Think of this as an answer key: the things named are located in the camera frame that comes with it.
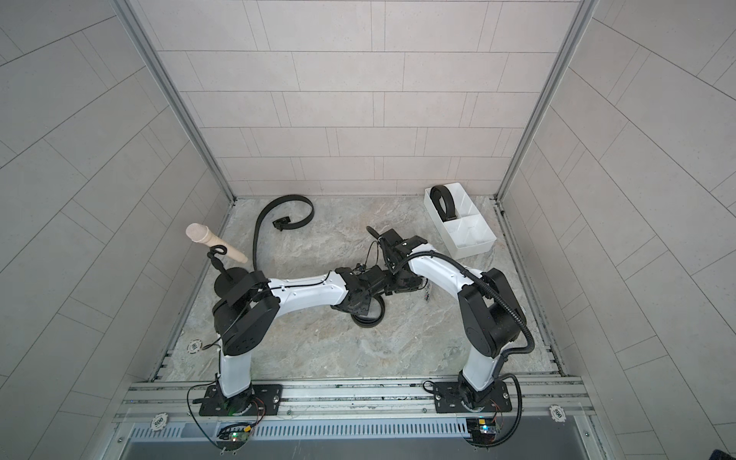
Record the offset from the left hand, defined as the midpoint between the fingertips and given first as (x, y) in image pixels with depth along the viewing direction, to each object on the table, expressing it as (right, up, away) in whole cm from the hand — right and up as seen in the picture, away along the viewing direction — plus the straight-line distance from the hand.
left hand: (362, 307), depth 90 cm
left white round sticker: (-48, -21, -22) cm, 56 cm away
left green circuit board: (-28, -22, -25) cm, 44 cm away
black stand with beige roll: (-43, +10, -2) cm, 44 cm away
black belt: (-31, +27, +15) cm, 43 cm away
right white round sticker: (+49, -20, -21) cm, 57 cm away
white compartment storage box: (+39, +24, +13) cm, 48 cm away
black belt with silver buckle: (+1, -2, -8) cm, 8 cm away
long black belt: (+27, +39, +16) cm, 50 cm away
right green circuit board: (+30, -23, -22) cm, 44 cm away
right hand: (+10, +6, -3) cm, 12 cm away
